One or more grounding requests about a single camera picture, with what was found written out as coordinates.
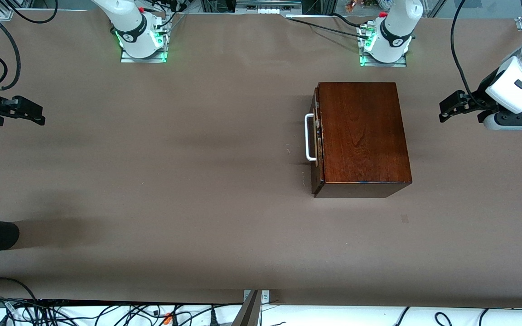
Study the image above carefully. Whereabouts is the black cable on table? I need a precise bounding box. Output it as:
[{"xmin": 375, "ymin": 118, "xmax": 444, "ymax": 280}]
[{"xmin": 286, "ymin": 15, "xmax": 371, "ymax": 39}]

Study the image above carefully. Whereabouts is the dark metal post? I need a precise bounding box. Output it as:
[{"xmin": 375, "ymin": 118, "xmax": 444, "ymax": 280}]
[{"xmin": 232, "ymin": 291, "xmax": 262, "ymax": 326}]

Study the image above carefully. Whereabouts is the small metal bracket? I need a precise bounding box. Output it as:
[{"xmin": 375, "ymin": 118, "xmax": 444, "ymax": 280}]
[{"xmin": 243, "ymin": 290, "xmax": 270, "ymax": 304}]

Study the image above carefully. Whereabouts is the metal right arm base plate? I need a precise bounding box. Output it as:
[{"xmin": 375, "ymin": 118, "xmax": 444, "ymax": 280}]
[{"xmin": 121, "ymin": 14, "xmax": 169, "ymax": 63}]

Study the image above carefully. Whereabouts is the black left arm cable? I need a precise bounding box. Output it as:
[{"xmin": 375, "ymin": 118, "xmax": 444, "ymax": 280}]
[{"xmin": 451, "ymin": 0, "xmax": 488, "ymax": 107}]

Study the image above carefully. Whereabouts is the dark brown wooden cabinet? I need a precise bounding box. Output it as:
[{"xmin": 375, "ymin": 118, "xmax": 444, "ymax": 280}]
[{"xmin": 314, "ymin": 82, "xmax": 413, "ymax": 199}]

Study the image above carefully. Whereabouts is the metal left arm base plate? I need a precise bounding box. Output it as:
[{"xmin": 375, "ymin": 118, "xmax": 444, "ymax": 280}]
[{"xmin": 358, "ymin": 23, "xmax": 408, "ymax": 67}]

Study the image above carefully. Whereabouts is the grey power strip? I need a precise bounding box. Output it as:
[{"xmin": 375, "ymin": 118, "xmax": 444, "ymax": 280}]
[{"xmin": 235, "ymin": 0, "xmax": 303, "ymax": 15}]

